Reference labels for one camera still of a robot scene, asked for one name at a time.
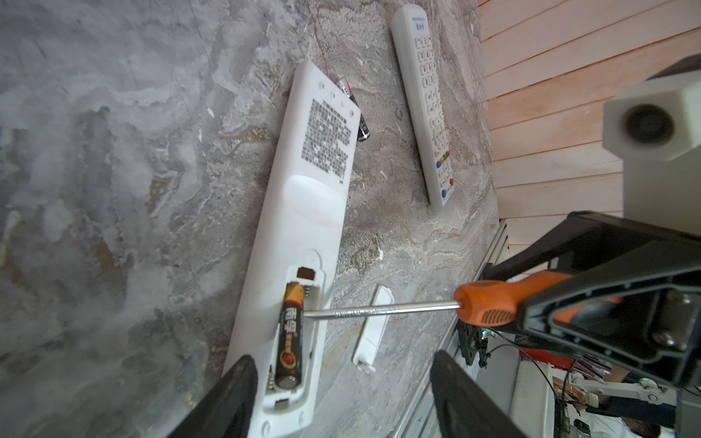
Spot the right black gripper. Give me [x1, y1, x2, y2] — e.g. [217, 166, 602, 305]
[482, 211, 700, 388]

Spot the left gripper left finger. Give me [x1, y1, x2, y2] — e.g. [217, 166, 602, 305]
[168, 355, 257, 438]

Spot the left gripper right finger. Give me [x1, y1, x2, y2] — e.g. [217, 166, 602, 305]
[430, 350, 526, 438]

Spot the orange handled screwdriver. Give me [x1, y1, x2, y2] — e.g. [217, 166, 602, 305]
[302, 269, 625, 329]

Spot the white remote control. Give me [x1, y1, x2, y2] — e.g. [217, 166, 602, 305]
[226, 60, 361, 437]
[390, 5, 456, 209]

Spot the white battery cover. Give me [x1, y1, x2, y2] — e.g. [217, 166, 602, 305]
[352, 286, 394, 373]

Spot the black gold AAA battery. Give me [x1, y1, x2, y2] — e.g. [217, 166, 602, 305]
[275, 282, 305, 390]

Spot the black AAA battery upper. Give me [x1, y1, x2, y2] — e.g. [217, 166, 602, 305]
[335, 75, 372, 143]

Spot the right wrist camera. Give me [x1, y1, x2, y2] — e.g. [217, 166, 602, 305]
[602, 55, 700, 235]

